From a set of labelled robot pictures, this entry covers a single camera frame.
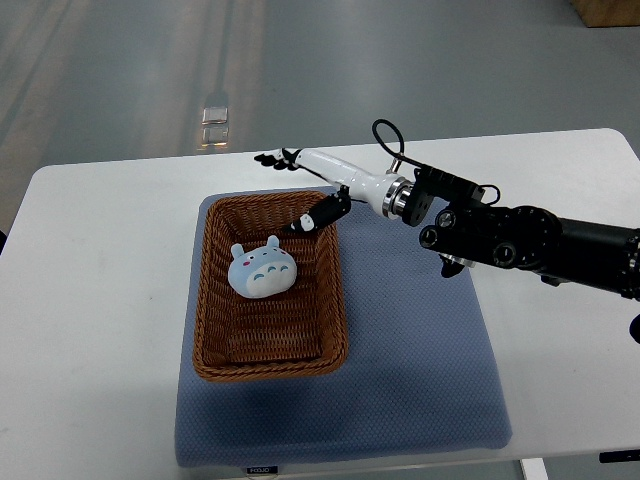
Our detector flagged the white robotic hand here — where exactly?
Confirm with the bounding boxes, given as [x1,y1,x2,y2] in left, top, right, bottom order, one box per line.
[254,148,400,233]

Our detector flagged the blue plush toy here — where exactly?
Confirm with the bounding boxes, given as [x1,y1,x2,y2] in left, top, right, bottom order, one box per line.
[227,235,298,299]

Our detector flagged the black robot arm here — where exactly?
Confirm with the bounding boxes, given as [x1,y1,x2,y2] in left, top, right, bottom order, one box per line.
[255,148,639,299]

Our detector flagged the metal floor socket plates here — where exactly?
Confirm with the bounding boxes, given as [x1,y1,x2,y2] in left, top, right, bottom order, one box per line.
[201,106,229,148]

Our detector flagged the black table bracket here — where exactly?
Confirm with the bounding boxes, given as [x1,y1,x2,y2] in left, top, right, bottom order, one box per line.
[599,449,640,464]

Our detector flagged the wooden box corner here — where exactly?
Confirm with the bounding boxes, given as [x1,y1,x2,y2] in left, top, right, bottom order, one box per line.
[570,0,639,28]

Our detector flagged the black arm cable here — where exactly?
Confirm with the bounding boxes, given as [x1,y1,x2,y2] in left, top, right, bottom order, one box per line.
[371,118,501,206]

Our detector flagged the brown wicker basket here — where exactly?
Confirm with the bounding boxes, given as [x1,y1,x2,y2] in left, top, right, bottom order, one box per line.
[192,191,348,382]

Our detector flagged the blue quilted cushion mat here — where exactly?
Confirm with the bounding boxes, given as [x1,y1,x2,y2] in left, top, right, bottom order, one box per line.
[175,190,511,468]

